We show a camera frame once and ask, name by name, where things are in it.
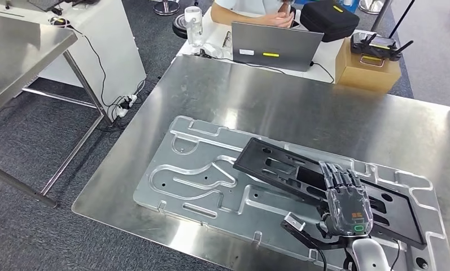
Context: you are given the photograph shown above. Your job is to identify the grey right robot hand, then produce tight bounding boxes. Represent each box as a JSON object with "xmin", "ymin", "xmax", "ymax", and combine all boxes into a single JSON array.
[{"xmin": 318, "ymin": 160, "xmax": 375, "ymax": 238}]

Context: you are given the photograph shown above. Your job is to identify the white power strip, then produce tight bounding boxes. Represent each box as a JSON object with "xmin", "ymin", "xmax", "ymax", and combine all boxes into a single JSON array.
[{"xmin": 115, "ymin": 94, "xmax": 139, "ymax": 119}]

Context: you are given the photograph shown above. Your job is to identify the white charger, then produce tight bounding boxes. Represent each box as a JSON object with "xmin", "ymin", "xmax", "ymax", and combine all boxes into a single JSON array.
[{"xmin": 198, "ymin": 42, "xmax": 225, "ymax": 60}]

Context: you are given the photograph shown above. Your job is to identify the cardboard box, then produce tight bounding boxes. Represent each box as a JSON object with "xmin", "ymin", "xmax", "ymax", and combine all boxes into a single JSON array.
[{"xmin": 335, "ymin": 37, "xmax": 403, "ymax": 94}]

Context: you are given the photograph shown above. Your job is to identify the stamped metal plate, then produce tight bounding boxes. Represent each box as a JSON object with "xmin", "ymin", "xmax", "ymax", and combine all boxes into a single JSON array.
[{"xmin": 133, "ymin": 115, "xmax": 450, "ymax": 271}]

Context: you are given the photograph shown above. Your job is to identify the white cabinet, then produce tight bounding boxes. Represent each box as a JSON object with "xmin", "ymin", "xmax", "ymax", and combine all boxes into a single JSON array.
[{"xmin": 0, "ymin": 0, "xmax": 147, "ymax": 110}]

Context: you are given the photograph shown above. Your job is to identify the clear water bottle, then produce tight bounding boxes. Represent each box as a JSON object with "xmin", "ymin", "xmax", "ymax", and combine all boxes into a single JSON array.
[{"xmin": 184, "ymin": 6, "xmax": 204, "ymax": 47}]

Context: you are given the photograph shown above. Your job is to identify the grey laptop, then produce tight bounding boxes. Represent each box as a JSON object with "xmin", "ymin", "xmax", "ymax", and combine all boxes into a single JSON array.
[{"xmin": 231, "ymin": 21, "xmax": 325, "ymax": 72}]

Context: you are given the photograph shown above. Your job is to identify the black plastic plate frame part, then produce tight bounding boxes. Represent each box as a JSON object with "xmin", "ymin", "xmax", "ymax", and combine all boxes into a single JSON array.
[{"xmin": 233, "ymin": 137, "xmax": 428, "ymax": 251}]

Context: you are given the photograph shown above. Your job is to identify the chrome stanchion post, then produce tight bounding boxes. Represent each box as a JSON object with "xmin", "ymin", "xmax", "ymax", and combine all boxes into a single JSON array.
[{"xmin": 152, "ymin": 0, "xmax": 181, "ymax": 16}]

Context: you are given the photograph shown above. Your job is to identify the eyeglasses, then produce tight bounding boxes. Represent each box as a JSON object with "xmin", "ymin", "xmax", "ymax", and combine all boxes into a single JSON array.
[{"xmin": 221, "ymin": 30, "xmax": 234, "ymax": 49}]

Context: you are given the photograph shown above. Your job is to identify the black carrying case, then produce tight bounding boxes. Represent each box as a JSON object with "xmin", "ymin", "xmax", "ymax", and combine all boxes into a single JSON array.
[{"xmin": 300, "ymin": 0, "xmax": 360, "ymax": 43}]

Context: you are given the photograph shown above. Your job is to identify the stainless steel workbench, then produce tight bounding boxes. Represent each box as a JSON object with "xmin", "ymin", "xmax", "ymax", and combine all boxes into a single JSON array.
[{"xmin": 71, "ymin": 55, "xmax": 450, "ymax": 271}]

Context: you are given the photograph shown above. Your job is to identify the stainless steel table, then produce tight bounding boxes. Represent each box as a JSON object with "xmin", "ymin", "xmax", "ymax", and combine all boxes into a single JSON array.
[{"xmin": 0, "ymin": 14, "xmax": 113, "ymax": 208}]

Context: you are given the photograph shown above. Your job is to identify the black round stool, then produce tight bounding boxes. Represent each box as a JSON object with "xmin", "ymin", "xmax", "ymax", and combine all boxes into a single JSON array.
[{"xmin": 172, "ymin": 14, "xmax": 190, "ymax": 40}]

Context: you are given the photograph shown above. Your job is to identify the black tripod pole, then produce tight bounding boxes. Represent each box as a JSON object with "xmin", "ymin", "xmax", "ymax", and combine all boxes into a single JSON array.
[{"xmin": 388, "ymin": 0, "xmax": 416, "ymax": 39}]

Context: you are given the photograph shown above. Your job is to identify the black laptop cable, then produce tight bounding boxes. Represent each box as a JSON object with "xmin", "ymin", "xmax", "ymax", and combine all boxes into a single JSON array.
[{"xmin": 309, "ymin": 60, "xmax": 336, "ymax": 84}]

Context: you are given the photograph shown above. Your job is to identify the person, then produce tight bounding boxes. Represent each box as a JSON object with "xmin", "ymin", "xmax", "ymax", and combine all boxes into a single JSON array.
[{"xmin": 211, "ymin": 0, "xmax": 297, "ymax": 29}]

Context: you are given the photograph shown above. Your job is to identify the white desk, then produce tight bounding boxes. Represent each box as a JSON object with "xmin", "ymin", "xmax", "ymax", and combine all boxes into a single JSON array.
[{"xmin": 175, "ymin": 6, "xmax": 366, "ymax": 85}]

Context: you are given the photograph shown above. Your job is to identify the black remote controller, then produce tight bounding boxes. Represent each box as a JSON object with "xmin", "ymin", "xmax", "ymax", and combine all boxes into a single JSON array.
[{"xmin": 349, "ymin": 32, "xmax": 415, "ymax": 63}]

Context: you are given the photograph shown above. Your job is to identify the black power cable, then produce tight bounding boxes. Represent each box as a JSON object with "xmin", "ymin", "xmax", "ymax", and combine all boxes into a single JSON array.
[{"xmin": 65, "ymin": 22, "xmax": 162, "ymax": 132}]

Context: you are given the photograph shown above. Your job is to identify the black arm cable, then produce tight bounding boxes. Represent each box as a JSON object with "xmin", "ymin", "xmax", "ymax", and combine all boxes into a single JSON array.
[
  {"xmin": 388, "ymin": 238, "xmax": 402, "ymax": 271},
  {"xmin": 311, "ymin": 239, "xmax": 328, "ymax": 271}
]

